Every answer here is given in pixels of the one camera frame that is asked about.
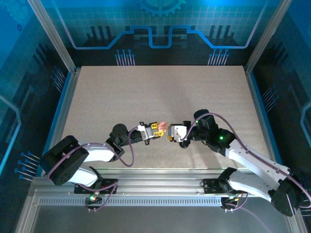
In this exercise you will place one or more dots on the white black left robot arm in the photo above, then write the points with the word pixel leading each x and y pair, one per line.
pixel 97 153

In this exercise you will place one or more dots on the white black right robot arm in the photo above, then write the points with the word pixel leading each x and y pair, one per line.
pixel 247 187

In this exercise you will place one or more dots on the small lit controller board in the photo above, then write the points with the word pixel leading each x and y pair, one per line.
pixel 229 200
pixel 92 199

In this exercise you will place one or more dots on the grey metal panel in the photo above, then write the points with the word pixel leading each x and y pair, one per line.
pixel 158 221

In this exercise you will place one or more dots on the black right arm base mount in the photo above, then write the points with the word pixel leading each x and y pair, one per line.
pixel 210 185

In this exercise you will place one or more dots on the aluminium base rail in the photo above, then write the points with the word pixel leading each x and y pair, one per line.
pixel 158 182

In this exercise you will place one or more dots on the aluminium side frame rail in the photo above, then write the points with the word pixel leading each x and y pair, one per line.
pixel 260 114
pixel 64 114

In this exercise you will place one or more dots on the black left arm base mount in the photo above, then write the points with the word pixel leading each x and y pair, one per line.
pixel 110 182

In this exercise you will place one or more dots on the aluminium frame post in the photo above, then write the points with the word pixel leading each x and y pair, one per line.
pixel 267 36
pixel 54 36

